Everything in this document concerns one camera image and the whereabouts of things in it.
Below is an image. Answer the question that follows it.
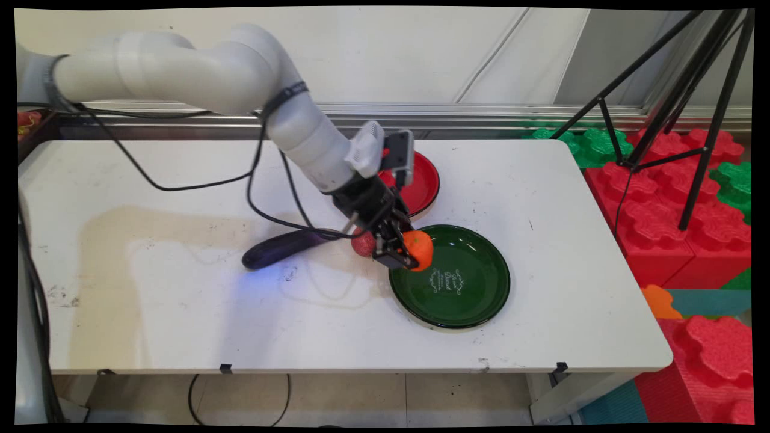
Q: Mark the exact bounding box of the aluminium wall rail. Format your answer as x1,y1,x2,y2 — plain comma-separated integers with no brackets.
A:
36,101,753,134

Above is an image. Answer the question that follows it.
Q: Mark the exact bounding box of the black floor cable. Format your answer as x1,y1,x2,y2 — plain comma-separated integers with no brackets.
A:
188,373,292,427

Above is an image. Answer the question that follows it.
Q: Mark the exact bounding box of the green round plate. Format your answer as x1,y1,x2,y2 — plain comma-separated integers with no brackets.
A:
388,224,511,330

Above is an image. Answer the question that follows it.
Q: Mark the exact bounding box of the orange toy carrot piece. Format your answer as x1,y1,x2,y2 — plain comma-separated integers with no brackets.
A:
401,230,434,272

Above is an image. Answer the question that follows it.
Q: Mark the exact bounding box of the large red foam block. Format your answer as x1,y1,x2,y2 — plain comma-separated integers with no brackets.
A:
585,161,697,289

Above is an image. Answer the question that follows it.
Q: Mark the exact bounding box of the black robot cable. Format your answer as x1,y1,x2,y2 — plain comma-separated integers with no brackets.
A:
17,101,386,242

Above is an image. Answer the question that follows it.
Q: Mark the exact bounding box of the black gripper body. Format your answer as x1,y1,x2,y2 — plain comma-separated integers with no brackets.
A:
331,173,413,236

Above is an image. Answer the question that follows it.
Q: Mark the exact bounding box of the red toy radish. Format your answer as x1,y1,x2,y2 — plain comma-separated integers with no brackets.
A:
351,227,378,259

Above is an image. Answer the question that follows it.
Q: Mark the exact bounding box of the white table leg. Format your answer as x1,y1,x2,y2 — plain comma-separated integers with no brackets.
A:
528,370,641,425

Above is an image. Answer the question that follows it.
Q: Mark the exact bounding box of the black velcro arm strap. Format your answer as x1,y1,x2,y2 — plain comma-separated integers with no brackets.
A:
260,81,310,119

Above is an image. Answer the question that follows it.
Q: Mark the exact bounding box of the teal foam mat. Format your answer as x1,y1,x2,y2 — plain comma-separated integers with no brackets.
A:
665,289,753,319

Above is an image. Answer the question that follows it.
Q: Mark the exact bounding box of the orange foam piece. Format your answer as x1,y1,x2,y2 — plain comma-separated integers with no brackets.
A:
640,284,684,321

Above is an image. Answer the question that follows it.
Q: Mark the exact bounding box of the green foam block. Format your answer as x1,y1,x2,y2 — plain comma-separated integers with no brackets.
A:
522,126,635,170
710,161,753,225

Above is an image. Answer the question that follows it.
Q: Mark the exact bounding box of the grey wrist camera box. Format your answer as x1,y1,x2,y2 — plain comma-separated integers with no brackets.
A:
382,129,416,188

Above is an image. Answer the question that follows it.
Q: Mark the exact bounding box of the red round plate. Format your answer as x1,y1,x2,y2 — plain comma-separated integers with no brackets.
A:
377,150,441,219

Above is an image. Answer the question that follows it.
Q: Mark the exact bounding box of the purple toy eggplant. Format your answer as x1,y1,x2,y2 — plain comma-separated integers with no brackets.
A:
241,228,333,271

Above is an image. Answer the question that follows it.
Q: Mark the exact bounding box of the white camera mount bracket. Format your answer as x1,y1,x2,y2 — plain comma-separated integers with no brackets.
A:
343,120,386,180

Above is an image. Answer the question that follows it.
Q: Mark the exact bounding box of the black camera tripod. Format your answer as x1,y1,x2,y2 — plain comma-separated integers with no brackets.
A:
550,9,756,233

